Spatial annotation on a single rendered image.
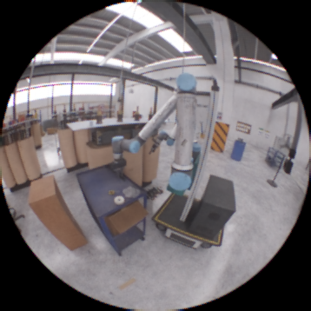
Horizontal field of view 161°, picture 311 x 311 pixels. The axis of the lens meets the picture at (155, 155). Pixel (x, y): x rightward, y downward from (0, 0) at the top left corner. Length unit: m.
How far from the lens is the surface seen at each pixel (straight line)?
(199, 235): 1.44
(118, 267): 1.55
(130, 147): 0.78
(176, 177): 0.70
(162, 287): 1.52
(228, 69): 6.56
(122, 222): 0.86
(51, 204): 1.12
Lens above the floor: 1.50
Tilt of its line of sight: 22 degrees down
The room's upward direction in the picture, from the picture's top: 5 degrees clockwise
